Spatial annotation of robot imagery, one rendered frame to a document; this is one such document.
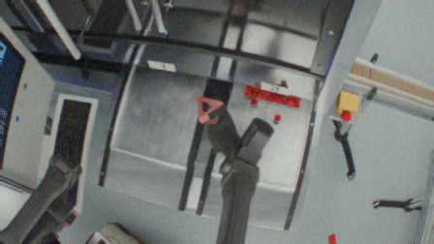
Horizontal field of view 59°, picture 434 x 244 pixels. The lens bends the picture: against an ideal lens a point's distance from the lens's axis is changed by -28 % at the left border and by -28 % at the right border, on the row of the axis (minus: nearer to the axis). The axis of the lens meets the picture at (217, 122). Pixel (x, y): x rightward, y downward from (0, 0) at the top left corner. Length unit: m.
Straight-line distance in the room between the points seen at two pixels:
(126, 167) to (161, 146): 0.14
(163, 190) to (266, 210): 0.33
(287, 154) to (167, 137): 0.37
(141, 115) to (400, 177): 1.56
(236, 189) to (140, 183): 0.59
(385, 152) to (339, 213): 0.44
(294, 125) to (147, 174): 0.48
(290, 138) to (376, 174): 1.08
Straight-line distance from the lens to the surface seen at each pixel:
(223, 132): 1.25
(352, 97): 1.54
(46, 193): 1.11
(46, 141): 1.85
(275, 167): 1.60
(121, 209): 2.53
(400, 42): 2.94
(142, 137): 1.64
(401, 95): 1.72
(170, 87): 1.67
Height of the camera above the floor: 2.45
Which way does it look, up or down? 75 degrees down
